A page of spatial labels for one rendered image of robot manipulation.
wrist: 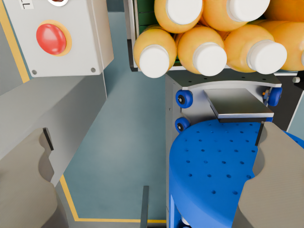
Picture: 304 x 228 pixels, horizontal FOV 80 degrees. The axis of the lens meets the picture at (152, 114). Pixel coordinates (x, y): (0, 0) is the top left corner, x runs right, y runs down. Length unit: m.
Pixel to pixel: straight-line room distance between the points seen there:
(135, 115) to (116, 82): 0.32
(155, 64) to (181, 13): 0.06
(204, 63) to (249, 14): 0.07
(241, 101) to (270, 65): 0.15
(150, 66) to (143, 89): 1.21
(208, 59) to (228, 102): 0.17
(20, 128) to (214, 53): 0.62
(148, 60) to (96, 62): 0.07
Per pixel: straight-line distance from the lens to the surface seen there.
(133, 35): 0.37
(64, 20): 0.27
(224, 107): 0.39
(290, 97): 1.61
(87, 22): 0.26
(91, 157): 1.94
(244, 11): 0.26
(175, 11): 0.24
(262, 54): 0.28
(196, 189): 0.31
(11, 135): 0.69
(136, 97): 1.49
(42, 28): 0.28
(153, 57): 0.24
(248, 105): 0.41
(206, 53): 0.25
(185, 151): 0.36
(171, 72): 0.52
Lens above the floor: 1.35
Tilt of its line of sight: 61 degrees down
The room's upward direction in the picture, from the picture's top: 177 degrees counter-clockwise
